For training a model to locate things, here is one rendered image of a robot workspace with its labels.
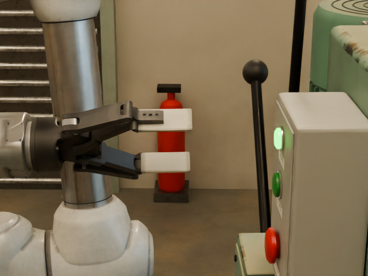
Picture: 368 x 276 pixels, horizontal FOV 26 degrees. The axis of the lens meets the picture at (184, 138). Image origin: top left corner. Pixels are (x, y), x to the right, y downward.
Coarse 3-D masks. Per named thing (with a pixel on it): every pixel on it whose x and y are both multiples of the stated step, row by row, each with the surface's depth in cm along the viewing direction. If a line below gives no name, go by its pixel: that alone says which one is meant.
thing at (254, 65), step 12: (252, 60) 107; (252, 72) 106; (264, 72) 106; (252, 84) 106; (252, 96) 106; (252, 108) 105; (264, 144) 103; (264, 156) 102; (264, 168) 101; (264, 180) 100; (264, 192) 100; (264, 204) 99; (264, 216) 98; (264, 228) 98
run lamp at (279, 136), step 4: (280, 128) 63; (276, 132) 63; (280, 132) 63; (276, 136) 63; (280, 136) 63; (276, 140) 63; (280, 140) 63; (276, 144) 63; (280, 144) 63; (280, 148) 63
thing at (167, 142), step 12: (168, 84) 402; (180, 84) 402; (168, 96) 401; (168, 108) 399; (180, 108) 401; (168, 132) 401; (180, 132) 403; (168, 144) 403; (180, 144) 405; (156, 180) 427; (168, 180) 410; (180, 180) 411; (156, 192) 411; (168, 192) 411; (180, 192) 411
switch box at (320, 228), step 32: (288, 96) 66; (320, 96) 66; (288, 128) 61; (320, 128) 58; (352, 128) 58; (288, 160) 61; (320, 160) 59; (352, 160) 59; (288, 192) 61; (320, 192) 60; (352, 192) 60; (288, 224) 61; (320, 224) 61; (352, 224) 61; (288, 256) 62; (320, 256) 62; (352, 256) 62
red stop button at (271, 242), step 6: (270, 228) 66; (270, 234) 66; (276, 234) 66; (264, 240) 67; (270, 240) 66; (276, 240) 66; (264, 246) 67; (270, 246) 65; (276, 246) 65; (270, 252) 66; (276, 252) 65; (270, 258) 66
